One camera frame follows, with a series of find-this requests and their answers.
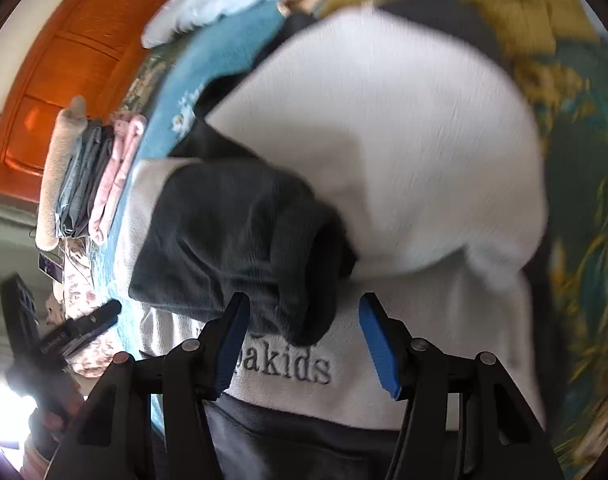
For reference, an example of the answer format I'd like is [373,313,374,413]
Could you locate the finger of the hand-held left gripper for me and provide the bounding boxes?
[64,300,123,341]
[58,322,115,361]

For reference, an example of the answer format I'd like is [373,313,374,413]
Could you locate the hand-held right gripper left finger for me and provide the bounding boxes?
[46,292,252,480]

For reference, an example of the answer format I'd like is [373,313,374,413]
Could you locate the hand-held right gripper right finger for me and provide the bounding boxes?
[359,292,567,480]

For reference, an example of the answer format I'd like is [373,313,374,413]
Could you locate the white and dark grey sweatshirt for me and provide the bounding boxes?
[118,0,552,480]

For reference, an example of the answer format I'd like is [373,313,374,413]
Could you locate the person's left hand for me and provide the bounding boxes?
[26,394,87,461]

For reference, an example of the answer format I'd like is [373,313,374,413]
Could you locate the pink floral cloth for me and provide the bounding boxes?
[46,237,120,381]

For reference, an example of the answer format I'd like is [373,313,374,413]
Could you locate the smartphone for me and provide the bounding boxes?
[38,252,64,283]

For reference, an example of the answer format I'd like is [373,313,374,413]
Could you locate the folded blue jeans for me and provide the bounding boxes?
[56,120,104,239]

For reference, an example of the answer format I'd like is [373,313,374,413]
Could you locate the folded dark grey garment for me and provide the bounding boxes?
[76,125,118,237]

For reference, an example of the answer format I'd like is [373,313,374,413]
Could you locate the folded pink garment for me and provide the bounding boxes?
[88,112,148,246]

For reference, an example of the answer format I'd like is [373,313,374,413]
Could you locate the folded beige fleece garment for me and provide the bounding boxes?
[34,95,90,252]

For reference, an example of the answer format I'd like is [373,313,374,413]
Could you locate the orange wooden wardrobe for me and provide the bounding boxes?
[0,0,195,206]

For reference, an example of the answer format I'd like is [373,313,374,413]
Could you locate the blue floral garment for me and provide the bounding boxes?
[134,0,291,161]

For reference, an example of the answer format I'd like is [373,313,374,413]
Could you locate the light blue garment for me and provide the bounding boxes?
[141,0,285,50]

